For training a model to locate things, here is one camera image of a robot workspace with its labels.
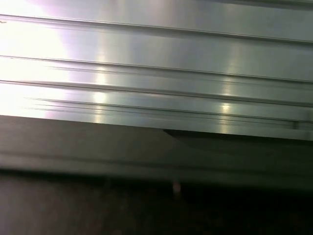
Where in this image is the black PC case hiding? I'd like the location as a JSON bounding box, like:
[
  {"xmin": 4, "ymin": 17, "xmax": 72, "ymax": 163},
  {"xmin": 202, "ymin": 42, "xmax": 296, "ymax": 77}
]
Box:
[{"xmin": 0, "ymin": 114, "xmax": 313, "ymax": 235}]

